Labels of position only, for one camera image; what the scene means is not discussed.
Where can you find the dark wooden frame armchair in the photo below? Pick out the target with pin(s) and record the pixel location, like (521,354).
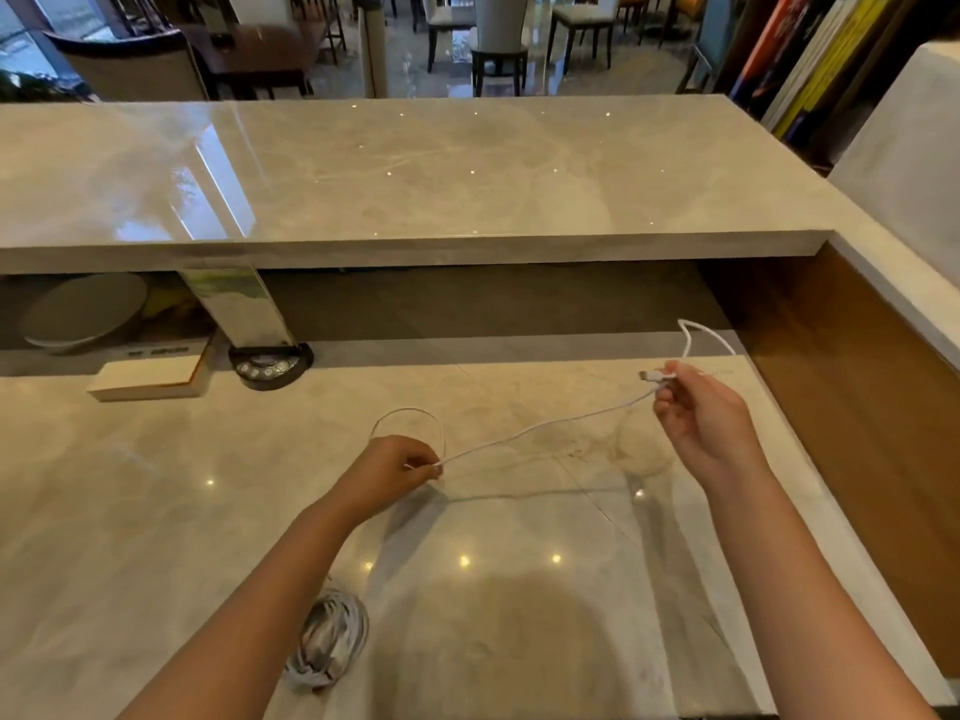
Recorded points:
(150,11)
(330,22)

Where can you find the dark wooden table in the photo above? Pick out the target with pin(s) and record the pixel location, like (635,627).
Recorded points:
(259,44)

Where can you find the teal chair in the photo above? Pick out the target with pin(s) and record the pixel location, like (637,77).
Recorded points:
(716,29)

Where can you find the row of upright books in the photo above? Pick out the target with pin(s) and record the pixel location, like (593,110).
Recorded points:
(810,59)

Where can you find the dark wooden bookshelf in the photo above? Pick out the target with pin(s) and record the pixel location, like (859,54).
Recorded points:
(750,14)

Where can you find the tall white high-back chair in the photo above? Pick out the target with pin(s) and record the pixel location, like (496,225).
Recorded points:
(501,18)

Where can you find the person's right forearm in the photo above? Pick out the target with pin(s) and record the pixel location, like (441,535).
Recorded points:
(810,607)

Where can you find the person's left forearm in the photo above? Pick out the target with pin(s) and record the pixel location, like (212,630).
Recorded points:
(247,614)

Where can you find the person's right hand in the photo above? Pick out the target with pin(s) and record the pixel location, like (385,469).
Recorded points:
(712,434)

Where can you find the white dining chair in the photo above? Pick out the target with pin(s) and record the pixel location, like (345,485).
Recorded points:
(450,16)
(585,14)

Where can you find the black round button base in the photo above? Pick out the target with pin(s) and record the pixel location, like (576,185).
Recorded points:
(270,367)

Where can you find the dark yellow printed packet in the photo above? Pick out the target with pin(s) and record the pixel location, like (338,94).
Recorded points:
(176,307)

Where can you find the round grey plate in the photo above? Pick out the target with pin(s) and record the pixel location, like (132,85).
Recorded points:
(82,311)

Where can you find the white flat box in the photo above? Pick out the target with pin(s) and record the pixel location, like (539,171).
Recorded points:
(146,378)

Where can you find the clear acrylic sign holder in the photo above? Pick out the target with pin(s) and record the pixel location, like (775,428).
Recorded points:
(240,307)

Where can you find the green potted plant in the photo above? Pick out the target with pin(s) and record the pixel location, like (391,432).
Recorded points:
(30,88)

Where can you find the white cushioned wooden armchair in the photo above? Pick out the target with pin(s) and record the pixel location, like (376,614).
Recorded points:
(259,7)

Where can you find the curved beige armchair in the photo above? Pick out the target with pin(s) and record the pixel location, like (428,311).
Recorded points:
(135,71)

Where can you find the person's left hand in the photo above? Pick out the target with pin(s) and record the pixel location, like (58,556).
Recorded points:
(382,476)

